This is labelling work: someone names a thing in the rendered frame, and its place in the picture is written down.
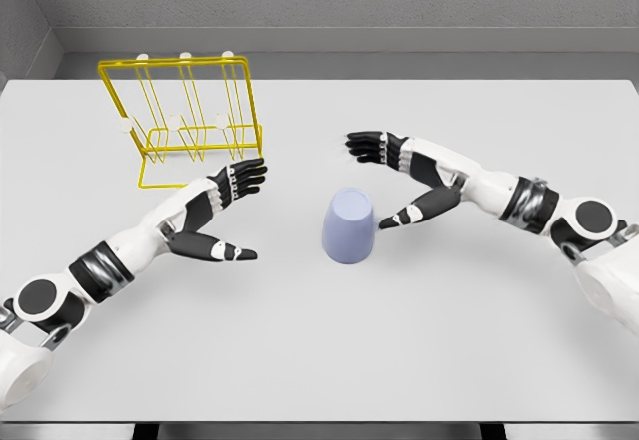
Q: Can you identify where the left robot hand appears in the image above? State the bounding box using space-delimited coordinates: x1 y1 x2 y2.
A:
153 157 269 264

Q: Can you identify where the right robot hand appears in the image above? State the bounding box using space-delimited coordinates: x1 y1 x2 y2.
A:
344 131 476 231

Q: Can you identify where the lavender blue cup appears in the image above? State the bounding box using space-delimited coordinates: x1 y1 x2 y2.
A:
321 187 376 265

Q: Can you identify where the yellow wire cup holder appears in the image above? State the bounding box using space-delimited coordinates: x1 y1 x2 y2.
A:
97 50 264 190

